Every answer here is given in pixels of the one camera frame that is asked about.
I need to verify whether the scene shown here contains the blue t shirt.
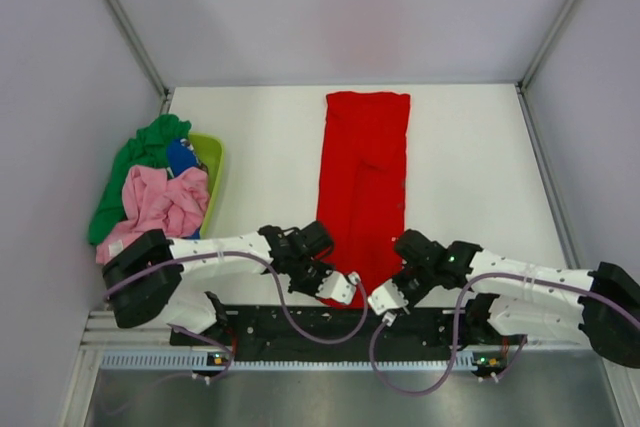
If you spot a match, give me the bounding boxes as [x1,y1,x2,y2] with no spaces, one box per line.
[167,138,209,239]

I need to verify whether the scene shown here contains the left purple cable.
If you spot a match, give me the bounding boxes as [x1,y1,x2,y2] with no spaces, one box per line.
[103,250,370,381]

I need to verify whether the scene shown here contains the purple cable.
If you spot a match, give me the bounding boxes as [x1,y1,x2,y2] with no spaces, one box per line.
[103,250,370,381]
[368,271,640,396]

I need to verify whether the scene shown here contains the pink t shirt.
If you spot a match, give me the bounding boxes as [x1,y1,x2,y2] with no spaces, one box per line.
[96,165,210,265]

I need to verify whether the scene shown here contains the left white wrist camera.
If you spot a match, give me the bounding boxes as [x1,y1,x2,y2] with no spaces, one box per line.
[316,271,360,306]

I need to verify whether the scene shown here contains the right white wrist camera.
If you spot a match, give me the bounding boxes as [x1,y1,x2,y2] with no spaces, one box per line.
[367,279,408,327]

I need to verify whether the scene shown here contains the lime green tray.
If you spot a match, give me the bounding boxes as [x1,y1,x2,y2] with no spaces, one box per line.
[189,132,225,238]

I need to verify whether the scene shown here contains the right aluminium frame post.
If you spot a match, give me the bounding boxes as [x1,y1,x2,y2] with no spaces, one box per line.
[517,0,583,95]

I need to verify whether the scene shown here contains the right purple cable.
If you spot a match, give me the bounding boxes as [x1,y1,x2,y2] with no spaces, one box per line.
[368,271,640,396]

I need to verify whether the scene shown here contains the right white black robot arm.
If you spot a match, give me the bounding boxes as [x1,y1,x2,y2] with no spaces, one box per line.
[393,229,639,368]

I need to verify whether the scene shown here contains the left aluminium frame post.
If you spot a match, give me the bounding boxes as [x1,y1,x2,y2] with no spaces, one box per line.
[103,0,170,102]

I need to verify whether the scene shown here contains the aluminium frame post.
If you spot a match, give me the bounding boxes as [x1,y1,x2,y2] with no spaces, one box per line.
[517,0,583,95]
[103,0,170,102]

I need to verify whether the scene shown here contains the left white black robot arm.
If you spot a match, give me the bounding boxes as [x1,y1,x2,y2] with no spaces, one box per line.
[103,221,340,344]

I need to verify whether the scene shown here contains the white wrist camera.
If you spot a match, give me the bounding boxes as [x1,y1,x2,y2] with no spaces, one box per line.
[316,271,360,306]
[367,279,408,327]

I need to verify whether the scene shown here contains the green t shirt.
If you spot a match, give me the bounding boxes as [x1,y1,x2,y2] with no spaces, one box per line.
[87,114,192,246]

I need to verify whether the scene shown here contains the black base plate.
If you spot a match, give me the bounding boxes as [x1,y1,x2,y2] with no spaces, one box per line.
[169,303,526,362]

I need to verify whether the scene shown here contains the grey slotted cable duct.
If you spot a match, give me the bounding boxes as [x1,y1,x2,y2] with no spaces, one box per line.
[100,350,448,372]

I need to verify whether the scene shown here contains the red t shirt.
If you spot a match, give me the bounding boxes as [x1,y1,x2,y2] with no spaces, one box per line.
[316,91,411,293]

